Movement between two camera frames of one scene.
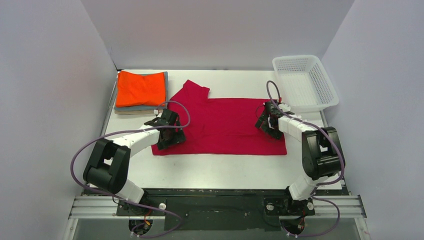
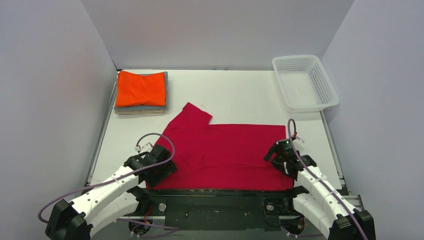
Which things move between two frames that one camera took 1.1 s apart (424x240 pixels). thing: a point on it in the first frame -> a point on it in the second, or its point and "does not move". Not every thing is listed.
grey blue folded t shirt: [145, 108] does not move
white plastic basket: [305, 85] does not move
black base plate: [219, 209] does not move
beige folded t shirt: [134, 112] does not move
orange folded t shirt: [138, 89] does not move
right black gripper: [268, 126] -> [276, 152]
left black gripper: [173, 138] -> [162, 170]
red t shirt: [219, 126] -> [221, 156]
